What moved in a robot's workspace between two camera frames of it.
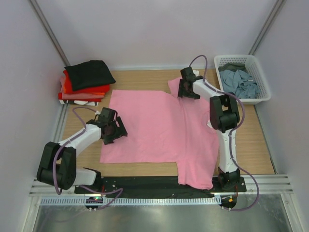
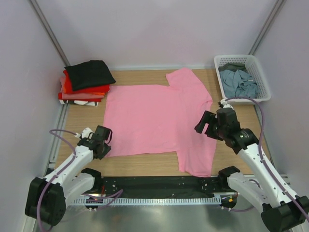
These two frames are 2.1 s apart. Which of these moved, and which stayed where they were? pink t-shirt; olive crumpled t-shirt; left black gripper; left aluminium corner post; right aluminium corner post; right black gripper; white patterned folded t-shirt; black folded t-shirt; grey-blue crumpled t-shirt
Moved: pink t-shirt; right black gripper; left black gripper
Stayed: right aluminium corner post; left aluminium corner post; black folded t-shirt; olive crumpled t-shirt; grey-blue crumpled t-shirt; white patterned folded t-shirt
